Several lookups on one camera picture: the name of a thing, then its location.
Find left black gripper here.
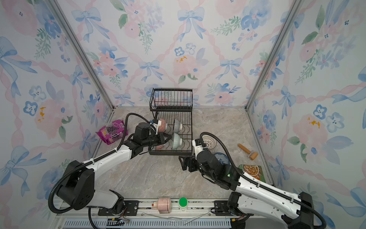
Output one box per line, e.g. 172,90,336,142
143,132,173,148

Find light green bowl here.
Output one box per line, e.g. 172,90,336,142
172,133,183,150

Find red patterned bowl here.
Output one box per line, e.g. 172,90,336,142
158,118,167,133

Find dark blue striped bowl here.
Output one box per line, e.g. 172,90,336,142
173,119,183,133

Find brown white lattice bowl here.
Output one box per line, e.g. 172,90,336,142
202,135,217,150

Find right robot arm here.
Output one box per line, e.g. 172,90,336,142
179,132,327,229

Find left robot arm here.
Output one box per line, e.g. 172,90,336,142
48,119,172,215

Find black two-tier dish rack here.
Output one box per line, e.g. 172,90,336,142
149,88,193,156

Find green lid bottle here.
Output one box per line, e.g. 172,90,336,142
178,197,188,211

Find blue patterned bowl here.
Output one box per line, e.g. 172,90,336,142
214,153,231,165

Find pink cup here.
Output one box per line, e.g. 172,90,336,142
152,198,172,214

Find purple snack bag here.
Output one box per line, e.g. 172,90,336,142
96,119,125,145

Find wooden roller tool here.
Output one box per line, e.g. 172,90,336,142
238,144,258,160

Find orange food packet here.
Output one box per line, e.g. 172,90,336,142
238,164,266,182

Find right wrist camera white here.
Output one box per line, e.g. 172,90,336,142
192,138,206,157

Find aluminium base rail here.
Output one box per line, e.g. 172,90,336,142
50,198,286,229

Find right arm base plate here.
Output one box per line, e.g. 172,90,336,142
213,199,254,217

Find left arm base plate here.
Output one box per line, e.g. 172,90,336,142
98,200,140,217

